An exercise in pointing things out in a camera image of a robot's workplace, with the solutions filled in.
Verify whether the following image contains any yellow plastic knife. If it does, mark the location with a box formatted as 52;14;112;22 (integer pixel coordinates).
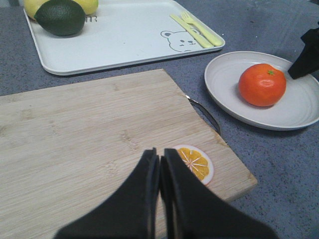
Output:
170;14;213;48

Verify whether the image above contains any orange slice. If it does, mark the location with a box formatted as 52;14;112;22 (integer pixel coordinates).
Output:
173;144;214;185

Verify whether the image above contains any green lime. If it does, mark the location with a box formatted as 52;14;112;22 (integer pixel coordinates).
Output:
34;0;85;36

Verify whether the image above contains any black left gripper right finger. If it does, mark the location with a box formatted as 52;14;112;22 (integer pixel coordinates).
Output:
160;148;278;239

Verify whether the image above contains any yellow lemon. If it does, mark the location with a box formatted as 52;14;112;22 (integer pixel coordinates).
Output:
74;0;99;15
23;0;48;20

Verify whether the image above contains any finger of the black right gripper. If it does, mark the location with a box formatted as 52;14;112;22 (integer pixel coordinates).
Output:
288;28;319;79

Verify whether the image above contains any yellow lemon right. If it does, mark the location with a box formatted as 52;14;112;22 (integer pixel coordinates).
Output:
74;0;99;15

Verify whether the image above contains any wooden cutting board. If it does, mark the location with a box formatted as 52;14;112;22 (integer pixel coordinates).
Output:
0;69;257;239

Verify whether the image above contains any yellow lemon left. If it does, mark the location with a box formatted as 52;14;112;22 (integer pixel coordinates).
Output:
23;0;48;20

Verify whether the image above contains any yellow plastic fork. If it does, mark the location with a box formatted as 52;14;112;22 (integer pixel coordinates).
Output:
181;11;223;46

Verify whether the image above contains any beige round plate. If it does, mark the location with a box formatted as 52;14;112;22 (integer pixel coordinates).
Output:
204;51;319;130

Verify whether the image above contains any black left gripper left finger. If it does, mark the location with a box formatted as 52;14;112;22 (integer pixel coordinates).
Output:
55;148;160;239

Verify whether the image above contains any orange mandarin fruit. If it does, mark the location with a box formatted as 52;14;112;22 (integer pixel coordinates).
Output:
238;63;287;107

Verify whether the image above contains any white bear print tray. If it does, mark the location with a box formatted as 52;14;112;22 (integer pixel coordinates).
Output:
27;0;221;76

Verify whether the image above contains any metal cutting board handle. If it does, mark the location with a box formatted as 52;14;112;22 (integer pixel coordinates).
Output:
185;95;221;136

